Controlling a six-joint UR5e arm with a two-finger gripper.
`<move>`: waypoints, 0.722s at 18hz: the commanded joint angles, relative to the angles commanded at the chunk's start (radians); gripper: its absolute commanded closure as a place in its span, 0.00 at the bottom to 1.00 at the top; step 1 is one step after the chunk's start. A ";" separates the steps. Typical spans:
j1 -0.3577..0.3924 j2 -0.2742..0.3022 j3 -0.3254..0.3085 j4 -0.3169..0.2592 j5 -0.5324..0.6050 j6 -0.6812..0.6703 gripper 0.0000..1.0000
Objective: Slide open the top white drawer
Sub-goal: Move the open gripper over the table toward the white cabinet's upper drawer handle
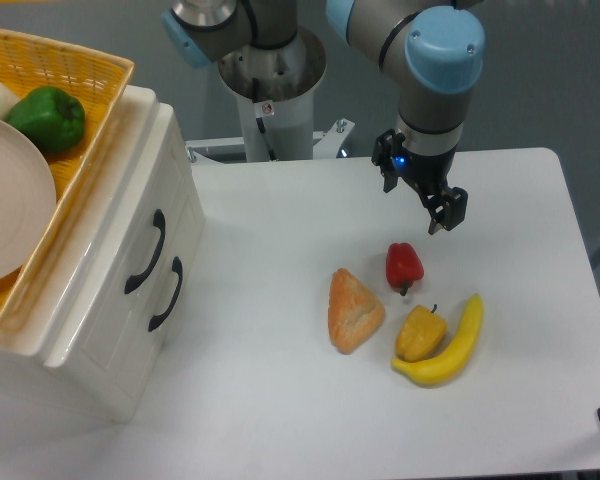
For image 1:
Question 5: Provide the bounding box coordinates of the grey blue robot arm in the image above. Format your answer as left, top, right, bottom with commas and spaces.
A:
162, 1, 485, 232

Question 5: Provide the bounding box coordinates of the green bell pepper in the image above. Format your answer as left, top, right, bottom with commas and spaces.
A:
6, 86, 86, 154

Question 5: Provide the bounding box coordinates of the black pedestal cable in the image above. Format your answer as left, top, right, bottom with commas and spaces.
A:
251, 78, 280, 162

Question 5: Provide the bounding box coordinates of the yellow bell pepper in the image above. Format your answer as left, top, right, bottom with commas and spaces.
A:
394, 304, 447, 362

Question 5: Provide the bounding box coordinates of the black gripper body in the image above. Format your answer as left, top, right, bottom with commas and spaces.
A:
395, 147, 456, 200

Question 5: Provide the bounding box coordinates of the white drawer cabinet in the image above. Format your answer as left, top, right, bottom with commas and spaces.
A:
0, 86, 205, 422

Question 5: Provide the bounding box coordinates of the black lower drawer handle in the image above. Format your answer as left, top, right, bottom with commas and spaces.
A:
147, 255, 184, 333

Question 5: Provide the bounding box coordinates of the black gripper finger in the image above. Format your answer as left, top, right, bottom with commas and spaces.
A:
371, 129, 404, 193
423, 186, 468, 235

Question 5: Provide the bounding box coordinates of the beige round plate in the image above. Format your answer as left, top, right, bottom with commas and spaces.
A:
0, 120, 56, 279

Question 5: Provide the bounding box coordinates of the black top drawer handle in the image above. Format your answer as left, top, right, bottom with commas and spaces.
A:
124, 209, 166, 294

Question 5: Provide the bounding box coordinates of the black drawer handle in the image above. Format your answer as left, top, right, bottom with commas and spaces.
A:
147, 255, 184, 333
124, 209, 166, 294

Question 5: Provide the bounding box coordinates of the yellow banana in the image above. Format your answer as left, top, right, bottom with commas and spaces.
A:
391, 294, 484, 386

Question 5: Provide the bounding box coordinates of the orange bread piece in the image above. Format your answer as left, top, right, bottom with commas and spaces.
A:
328, 268, 385, 354

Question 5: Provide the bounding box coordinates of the yellow wicker basket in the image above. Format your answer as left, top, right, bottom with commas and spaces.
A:
0, 29, 134, 327

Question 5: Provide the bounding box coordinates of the red bell pepper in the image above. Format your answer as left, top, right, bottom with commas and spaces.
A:
385, 243, 425, 296

